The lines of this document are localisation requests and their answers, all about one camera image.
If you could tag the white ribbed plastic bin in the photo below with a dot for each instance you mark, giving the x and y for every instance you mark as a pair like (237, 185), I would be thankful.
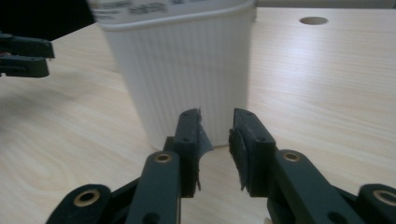
(186, 77)

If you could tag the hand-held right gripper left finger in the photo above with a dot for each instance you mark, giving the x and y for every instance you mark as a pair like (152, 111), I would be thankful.
(186, 149)

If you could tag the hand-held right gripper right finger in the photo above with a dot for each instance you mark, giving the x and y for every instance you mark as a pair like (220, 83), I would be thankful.
(261, 155)

